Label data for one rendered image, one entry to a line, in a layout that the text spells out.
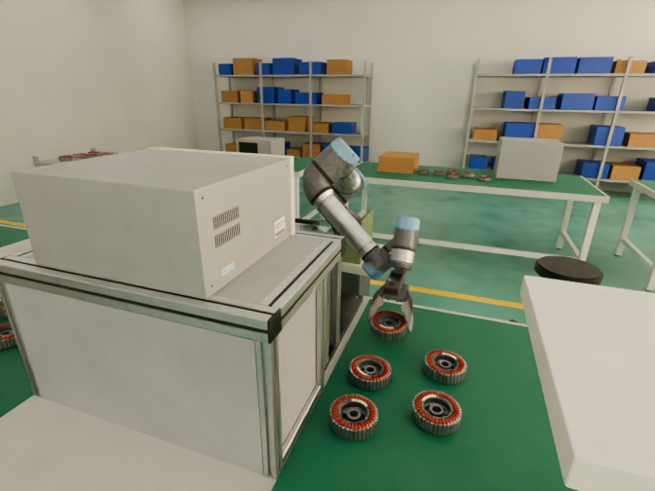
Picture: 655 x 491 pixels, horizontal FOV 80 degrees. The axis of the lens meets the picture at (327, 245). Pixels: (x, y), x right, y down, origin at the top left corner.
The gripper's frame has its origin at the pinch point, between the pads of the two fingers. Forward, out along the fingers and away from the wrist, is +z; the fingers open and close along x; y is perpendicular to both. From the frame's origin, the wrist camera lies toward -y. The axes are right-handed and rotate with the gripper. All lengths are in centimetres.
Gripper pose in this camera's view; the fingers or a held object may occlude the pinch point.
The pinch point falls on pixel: (388, 326)
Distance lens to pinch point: 124.2
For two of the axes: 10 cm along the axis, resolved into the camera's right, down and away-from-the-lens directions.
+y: 3.1, 1.6, 9.4
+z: -2.0, 9.7, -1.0
